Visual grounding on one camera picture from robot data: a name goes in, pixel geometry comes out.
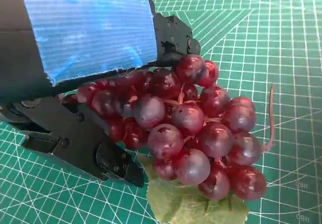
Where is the green cutting mat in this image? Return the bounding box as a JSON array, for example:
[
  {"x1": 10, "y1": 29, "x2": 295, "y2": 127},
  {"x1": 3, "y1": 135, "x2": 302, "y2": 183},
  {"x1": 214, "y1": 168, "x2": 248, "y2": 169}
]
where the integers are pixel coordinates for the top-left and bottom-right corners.
[{"x1": 0, "y1": 0, "x2": 322, "y2": 224}]

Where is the red toy grape bunch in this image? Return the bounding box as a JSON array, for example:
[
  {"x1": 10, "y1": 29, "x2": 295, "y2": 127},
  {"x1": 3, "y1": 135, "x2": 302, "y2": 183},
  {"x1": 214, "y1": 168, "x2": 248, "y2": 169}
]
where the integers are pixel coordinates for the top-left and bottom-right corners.
[{"x1": 61, "y1": 54, "x2": 276, "y2": 224}]

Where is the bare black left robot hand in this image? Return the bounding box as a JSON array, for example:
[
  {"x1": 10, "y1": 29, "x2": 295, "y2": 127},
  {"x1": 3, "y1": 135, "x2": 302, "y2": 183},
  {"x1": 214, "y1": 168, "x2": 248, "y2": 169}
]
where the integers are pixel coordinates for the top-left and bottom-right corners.
[{"x1": 0, "y1": 0, "x2": 202, "y2": 188}]

